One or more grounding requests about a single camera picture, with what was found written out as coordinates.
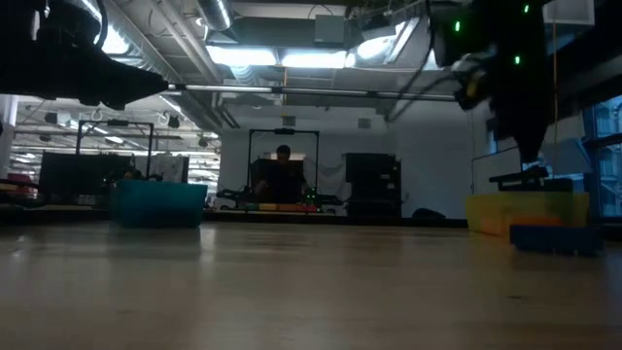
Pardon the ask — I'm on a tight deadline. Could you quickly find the translucent yellow plastic bin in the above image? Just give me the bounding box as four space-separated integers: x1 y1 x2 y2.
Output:
465 192 591 238

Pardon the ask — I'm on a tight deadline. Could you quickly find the person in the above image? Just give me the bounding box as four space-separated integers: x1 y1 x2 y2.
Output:
252 144 308 205

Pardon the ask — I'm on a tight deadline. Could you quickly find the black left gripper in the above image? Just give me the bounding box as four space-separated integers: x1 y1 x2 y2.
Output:
0 0 170 112

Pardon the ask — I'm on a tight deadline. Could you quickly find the large black case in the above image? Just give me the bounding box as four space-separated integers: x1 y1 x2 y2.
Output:
38 151 133 205

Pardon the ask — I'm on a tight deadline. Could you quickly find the silver ceiling duct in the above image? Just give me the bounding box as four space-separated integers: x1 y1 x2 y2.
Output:
104 23 181 84

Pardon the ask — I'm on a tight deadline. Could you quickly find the white board panel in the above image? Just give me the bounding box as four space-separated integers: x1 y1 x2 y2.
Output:
470 145 524 195

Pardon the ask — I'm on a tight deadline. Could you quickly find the black gantry frame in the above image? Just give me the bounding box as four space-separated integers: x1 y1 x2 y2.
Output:
75 120 155 169

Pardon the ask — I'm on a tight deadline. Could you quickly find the window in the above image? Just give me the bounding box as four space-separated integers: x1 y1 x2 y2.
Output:
582 94 622 220

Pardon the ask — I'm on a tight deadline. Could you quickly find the white sheet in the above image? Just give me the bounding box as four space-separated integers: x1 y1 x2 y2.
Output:
149 153 190 185

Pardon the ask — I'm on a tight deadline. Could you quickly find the black aluminium table frame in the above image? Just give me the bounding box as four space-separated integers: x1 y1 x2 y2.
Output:
0 203 467 228

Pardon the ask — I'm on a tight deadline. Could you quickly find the blue toy brick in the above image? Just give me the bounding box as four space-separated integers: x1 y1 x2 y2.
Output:
508 224 605 258

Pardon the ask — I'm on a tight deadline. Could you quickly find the distant black station frame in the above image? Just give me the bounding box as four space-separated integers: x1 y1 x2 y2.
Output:
247 127 321 210

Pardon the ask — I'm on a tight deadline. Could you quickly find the grey ceiling box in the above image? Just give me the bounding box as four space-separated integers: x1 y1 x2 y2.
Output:
314 14 347 46

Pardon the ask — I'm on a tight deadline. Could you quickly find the black shelf bracket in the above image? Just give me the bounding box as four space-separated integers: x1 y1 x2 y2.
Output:
488 166 574 192

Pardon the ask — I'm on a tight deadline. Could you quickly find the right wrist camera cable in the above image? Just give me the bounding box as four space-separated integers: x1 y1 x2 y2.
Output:
386 0 461 123

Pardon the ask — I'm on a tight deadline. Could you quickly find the horizontal ceiling pipe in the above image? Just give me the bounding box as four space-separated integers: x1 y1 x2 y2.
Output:
167 83 458 102

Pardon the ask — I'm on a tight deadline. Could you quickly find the teal plastic bin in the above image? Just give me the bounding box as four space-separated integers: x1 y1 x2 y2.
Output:
110 180 209 229

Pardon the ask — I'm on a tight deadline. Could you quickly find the tall black cabinet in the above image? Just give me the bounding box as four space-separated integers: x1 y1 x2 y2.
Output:
345 152 402 218

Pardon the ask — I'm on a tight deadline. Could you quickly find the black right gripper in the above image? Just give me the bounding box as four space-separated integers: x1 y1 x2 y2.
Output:
430 0 553 164

